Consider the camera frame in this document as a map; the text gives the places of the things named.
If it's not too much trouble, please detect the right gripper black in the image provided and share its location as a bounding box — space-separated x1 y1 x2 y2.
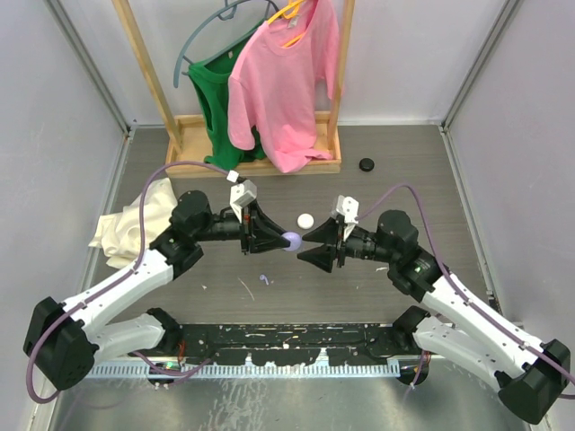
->
297 214 398 272

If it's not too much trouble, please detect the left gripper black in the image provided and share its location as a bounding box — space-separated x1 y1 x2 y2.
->
193 199 290 255

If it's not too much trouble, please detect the purple earbud case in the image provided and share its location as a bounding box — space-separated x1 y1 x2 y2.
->
282 232 302 251

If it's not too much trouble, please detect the white earbud case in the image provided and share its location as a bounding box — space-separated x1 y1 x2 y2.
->
296 213 314 230

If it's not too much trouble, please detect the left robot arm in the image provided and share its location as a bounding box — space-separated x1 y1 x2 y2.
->
23 185 290 391

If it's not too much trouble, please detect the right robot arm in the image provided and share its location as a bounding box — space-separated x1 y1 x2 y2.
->
297 210 571 425

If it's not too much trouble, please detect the black earbud case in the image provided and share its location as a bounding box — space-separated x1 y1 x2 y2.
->
358 157 375 172

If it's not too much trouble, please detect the wooden clothes rack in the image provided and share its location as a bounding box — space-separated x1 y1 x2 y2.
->
111 0 356 180

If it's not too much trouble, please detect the cream cloth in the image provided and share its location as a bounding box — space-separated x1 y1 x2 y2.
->
89 178 177 269

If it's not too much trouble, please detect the pink t-shirt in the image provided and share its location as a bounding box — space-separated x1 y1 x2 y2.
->
227 1 340 173

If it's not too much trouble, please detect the green t-shirt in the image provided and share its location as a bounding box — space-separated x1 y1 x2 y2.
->
187 22 266 170

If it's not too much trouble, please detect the grey clothes hanger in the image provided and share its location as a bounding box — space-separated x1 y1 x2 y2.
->
172 1 279 89

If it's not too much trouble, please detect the yellow clothes hanger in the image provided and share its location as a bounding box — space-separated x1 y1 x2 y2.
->
269 1 317 54

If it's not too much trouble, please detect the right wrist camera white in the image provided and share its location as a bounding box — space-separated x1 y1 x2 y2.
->
331 195 359 224

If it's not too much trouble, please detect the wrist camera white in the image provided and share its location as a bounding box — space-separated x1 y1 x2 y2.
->
226 170 257 221
331 195 359 224

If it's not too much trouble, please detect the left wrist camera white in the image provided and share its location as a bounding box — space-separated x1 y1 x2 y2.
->
226 170 257 221

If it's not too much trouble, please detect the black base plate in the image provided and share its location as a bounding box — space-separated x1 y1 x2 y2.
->
147 321 448 367

